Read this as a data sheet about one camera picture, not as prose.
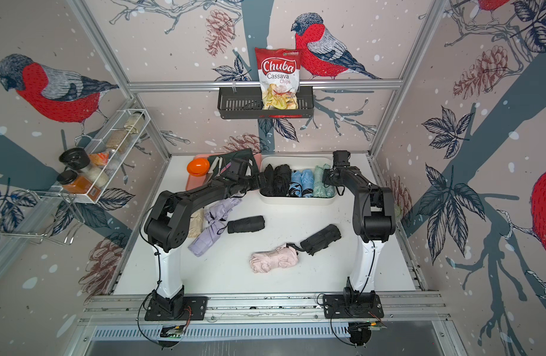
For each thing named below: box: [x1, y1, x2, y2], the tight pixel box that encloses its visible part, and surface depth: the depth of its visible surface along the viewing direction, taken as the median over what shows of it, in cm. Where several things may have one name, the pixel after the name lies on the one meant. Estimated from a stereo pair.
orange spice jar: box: [56, 169, 101, 201], surface depth 62 cm
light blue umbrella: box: [301, 168, 314, 199], surface depth 103 cm
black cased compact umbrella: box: [227, 215, 265, 234], surface depth 92 cm
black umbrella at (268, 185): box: [259, 163, 276, 197], surface depth 105 cm
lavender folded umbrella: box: [187, 198, 242, 258], surface depth 93 cm
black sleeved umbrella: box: [286, 223, 342, 256], surface depth 87 cm
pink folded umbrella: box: [249, 245, 299, 273], surface depth 81 cm
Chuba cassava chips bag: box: [255, 47, 302, 111], surface depth 85 cm
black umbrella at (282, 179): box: [273, 163, 292, 197], surface depth 103 cm
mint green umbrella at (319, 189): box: [312, 164, 327, 199], surface depth 103 cm
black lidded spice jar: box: [58, 147, 91, 174], surface depth 63 cm
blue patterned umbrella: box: [287, 169, 303, 198], surface depth 102 cm
